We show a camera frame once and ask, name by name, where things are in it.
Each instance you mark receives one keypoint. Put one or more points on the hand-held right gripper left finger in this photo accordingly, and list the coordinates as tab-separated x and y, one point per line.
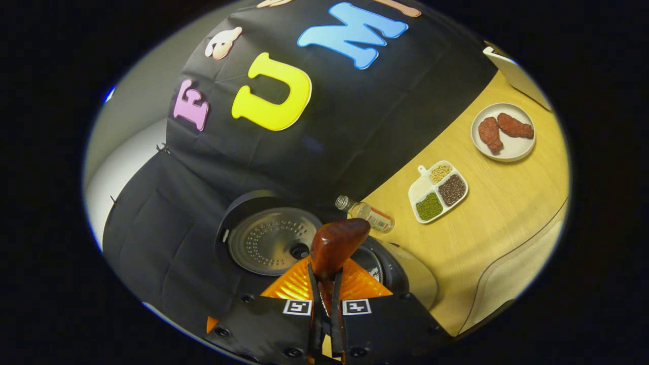
315	324

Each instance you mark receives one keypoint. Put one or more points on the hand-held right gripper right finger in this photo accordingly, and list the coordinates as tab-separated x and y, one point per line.
337	329

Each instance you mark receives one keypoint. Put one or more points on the brown wooden spoon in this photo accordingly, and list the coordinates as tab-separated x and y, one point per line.
337	243

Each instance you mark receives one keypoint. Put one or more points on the grey rice cooker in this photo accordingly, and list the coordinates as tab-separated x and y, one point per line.
268	248

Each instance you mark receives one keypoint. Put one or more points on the white chopstick holder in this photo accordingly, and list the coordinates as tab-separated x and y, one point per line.
517	76

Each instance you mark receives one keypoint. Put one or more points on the small clear glass bottle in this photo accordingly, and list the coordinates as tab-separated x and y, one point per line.
370	215

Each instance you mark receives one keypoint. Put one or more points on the white divided grain dish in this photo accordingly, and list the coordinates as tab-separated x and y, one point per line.
421	190

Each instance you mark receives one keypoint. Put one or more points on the red-brown meat piece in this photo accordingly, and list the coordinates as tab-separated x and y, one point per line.
514	125
490	134

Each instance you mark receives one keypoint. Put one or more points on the white oval plate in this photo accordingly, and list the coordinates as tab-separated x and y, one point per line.
512	148

